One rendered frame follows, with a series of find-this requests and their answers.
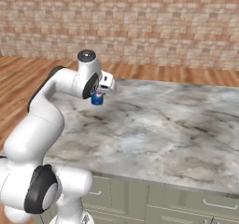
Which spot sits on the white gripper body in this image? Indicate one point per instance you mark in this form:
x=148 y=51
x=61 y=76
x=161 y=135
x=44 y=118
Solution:
x=109 y=86

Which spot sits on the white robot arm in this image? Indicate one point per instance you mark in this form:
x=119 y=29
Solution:
x=37 y=131

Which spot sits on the blue can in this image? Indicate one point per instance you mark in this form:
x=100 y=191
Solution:
x=96 y=100

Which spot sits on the small grey-green drawer front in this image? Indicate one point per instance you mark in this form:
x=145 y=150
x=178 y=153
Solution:
x=104 y=185

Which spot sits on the grey-green cupboard door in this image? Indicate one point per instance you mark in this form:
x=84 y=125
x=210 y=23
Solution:
x=115 y=216
x=177 y=216

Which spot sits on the wide grey-green drawer front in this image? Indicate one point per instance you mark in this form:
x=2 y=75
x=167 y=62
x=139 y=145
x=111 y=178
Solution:
x=177 y=196

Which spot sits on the grey-green island cabinet frame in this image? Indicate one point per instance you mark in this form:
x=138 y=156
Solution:
x=129 y=199

